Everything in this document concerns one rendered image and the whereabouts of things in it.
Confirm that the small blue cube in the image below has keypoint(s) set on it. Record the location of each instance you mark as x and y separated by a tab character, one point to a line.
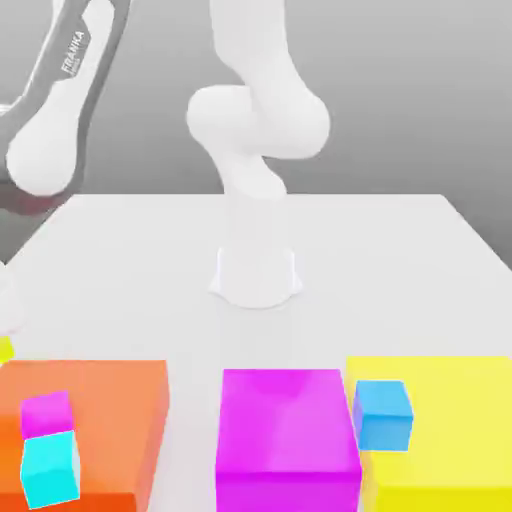
384	416

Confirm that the large magenta box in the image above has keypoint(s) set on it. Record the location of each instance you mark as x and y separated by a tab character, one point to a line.
284	432

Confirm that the large orange box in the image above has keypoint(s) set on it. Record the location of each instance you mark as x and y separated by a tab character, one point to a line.
116	420

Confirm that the small cyan cube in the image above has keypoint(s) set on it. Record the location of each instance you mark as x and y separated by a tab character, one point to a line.
48	468

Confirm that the small magenta cube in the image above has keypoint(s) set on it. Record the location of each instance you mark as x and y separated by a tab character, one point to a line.
46	414

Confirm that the large yellow box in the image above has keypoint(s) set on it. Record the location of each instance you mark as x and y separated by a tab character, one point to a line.
460	420

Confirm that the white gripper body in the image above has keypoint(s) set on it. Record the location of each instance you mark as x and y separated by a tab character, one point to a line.
7	304

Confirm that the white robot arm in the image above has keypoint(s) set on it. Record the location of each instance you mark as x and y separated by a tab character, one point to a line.
256	120

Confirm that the small yellow cube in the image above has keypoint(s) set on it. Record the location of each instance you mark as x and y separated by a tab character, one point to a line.
4	350

